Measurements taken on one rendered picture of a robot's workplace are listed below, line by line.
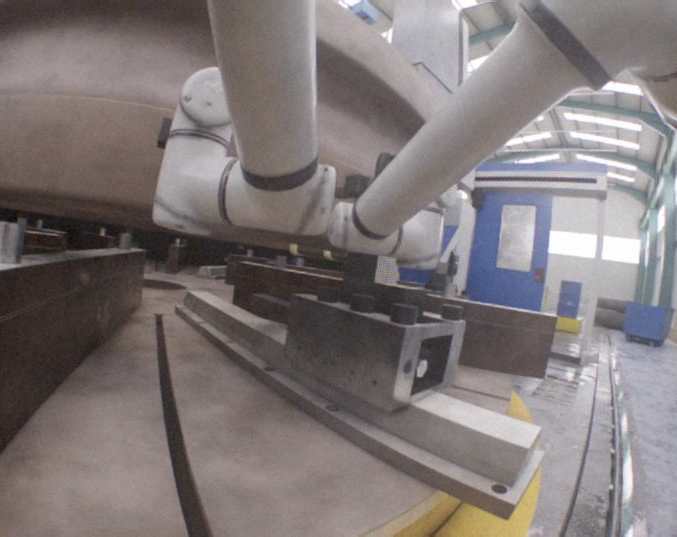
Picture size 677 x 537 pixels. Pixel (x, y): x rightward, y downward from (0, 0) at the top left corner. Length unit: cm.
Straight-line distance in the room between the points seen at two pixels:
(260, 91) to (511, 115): 24
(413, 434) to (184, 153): 80
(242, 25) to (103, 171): 68
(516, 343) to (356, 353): 130
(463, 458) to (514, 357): 124
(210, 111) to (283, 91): 17
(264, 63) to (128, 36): 98
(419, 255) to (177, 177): 46
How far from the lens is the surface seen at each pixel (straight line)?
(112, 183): 88
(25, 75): 133
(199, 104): 43
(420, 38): 560
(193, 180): 41
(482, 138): 38
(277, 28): 26
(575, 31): 32
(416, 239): 65
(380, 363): 81
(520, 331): 199
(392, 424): 93
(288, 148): 31
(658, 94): 43
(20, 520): 70
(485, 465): 83
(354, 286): 101
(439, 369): 103
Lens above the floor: 80
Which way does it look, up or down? 1 degrees down
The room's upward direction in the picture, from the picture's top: 9 degrees clockwise
